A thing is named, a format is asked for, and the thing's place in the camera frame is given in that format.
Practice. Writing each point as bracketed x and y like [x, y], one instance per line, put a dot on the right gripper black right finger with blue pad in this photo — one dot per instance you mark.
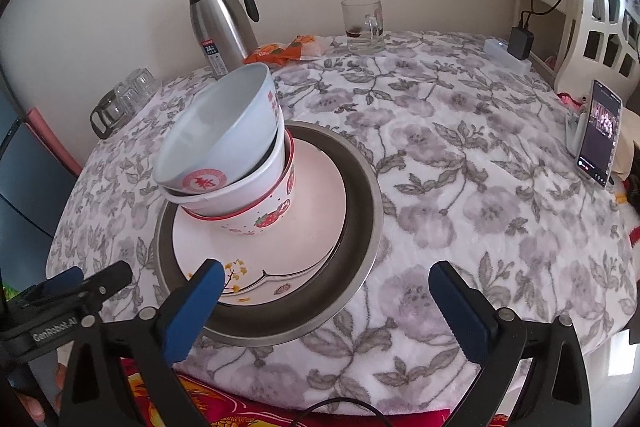
[556, 390]

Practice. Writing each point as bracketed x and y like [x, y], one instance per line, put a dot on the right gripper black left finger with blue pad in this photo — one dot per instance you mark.
[96, 390]

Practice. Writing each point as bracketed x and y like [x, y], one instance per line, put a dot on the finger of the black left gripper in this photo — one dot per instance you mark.
[108, 282]

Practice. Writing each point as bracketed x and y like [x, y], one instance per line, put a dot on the stainless steel plate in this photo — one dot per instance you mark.
[329, 290]

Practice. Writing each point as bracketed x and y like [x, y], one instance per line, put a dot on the white oval plate yellow flowers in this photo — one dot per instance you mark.
[266, 267]

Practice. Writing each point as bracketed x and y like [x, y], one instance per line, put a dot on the red rimmed strawberry bowl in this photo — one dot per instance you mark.
[259, 216]

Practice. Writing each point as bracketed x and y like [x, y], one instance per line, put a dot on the white square bowl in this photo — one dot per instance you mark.
[239, 194]

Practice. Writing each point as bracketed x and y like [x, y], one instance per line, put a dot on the light blue bowl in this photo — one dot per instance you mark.
[222, 135]

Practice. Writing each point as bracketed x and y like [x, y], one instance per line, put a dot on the person's left hand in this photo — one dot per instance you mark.
[34, 408]

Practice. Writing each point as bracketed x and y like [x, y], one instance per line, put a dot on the red patterned cloth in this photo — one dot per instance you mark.
[221, 409]

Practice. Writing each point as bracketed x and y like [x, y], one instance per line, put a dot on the dark blue refrigerator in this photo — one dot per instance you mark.
[35, 186]

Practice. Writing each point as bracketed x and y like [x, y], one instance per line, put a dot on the smartphone on stand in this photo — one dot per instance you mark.
[592, 136]

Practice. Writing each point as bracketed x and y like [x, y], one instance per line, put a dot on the stainless steel thermos jug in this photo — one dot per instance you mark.
[224, 32]

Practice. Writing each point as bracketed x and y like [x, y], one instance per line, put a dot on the orange snack packet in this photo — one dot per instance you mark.
[303, 48]

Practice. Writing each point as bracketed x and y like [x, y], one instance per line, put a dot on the white power strip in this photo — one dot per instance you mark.
[497, 50]

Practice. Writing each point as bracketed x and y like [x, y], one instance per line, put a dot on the black charger plug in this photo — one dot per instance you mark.
[520, 42]

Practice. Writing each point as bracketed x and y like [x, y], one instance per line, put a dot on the glass mug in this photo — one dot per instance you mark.
[364, 26]

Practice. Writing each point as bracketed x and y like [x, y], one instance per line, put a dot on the white wooden shelf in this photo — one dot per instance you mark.
[598, 42]

